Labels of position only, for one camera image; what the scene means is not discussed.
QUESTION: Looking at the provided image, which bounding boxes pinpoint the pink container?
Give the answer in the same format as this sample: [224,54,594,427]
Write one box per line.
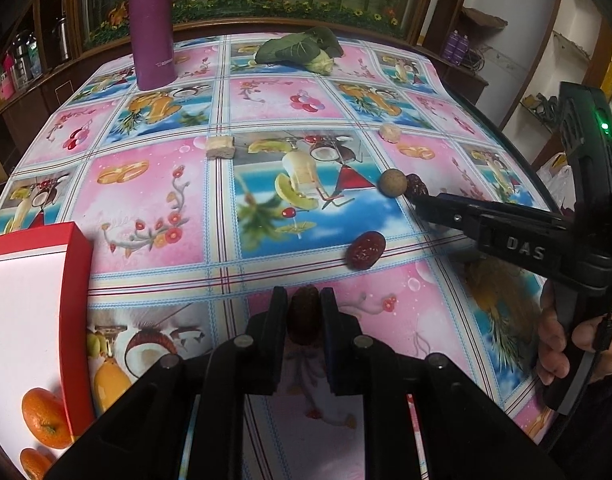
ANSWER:
[0,57,15,99]

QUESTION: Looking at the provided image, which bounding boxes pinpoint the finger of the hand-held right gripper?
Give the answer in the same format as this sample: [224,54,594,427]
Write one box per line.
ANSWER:
[436,191,569,223]
[410,195,482,242]

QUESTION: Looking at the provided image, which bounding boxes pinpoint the brown round longan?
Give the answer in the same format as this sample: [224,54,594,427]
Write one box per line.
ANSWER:
[377,169,407,197]

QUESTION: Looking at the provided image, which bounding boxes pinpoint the wooden side cabinet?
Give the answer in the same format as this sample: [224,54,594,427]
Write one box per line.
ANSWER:
[0,50,109,133]

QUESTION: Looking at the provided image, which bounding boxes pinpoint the red date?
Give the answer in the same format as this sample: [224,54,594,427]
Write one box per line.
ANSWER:
[347,231,385,267]
[287,285,323,346]
[405,173,430,201]

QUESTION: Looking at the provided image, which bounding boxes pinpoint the person's right hand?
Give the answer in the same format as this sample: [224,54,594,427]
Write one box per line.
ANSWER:
[536,287,612,386]

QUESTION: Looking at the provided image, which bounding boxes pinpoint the large orange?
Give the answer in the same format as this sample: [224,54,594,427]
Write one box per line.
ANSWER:
[22,387,75,450]

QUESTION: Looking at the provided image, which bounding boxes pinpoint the dark shoes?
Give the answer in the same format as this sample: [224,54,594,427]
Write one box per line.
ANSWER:
[523,92,562,123]

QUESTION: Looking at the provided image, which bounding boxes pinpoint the black cable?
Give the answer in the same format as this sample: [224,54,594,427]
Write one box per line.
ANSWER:
[593,300,612,352]

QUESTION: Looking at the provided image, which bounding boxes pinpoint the purple thermos bottle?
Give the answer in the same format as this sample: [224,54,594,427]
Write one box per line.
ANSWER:
[128,0,175,92]

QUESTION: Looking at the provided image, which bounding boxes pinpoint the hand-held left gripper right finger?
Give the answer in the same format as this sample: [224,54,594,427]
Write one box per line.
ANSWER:
[321,287,567,480]

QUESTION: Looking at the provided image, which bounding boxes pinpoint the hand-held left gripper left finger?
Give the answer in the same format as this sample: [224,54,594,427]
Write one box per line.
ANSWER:
[46,285,289,480]

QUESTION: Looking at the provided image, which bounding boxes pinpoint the green bok choy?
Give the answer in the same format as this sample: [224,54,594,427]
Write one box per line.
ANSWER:
[254,27,344,76]

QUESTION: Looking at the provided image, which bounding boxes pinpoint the metal flasks on sideboard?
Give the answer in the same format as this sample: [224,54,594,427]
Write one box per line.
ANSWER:
[8,32,40,81]

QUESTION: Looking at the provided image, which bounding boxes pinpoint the beige cake cube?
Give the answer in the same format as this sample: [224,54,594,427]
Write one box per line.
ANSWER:
[206,135,235,159]

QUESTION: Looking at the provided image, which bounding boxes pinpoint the small orange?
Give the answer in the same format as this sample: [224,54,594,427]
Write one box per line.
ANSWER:
[20,449,55,480]

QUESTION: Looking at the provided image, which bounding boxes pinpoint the wooden wall shelf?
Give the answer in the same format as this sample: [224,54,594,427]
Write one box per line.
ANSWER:
[460,6,510,29]

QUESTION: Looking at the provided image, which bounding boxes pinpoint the red gift box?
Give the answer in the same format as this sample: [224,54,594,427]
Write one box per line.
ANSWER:
[0,222,96,480]

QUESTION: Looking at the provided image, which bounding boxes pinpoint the person's right forearm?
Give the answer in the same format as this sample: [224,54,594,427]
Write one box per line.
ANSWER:
[536,370,612,480]

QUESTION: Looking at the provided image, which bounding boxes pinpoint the steel flask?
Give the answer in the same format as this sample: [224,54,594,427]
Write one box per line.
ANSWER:
[52,16,70,61]

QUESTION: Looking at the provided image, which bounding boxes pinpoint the white plastic bag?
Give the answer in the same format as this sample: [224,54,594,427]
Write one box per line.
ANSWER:
[538,157,574,196]

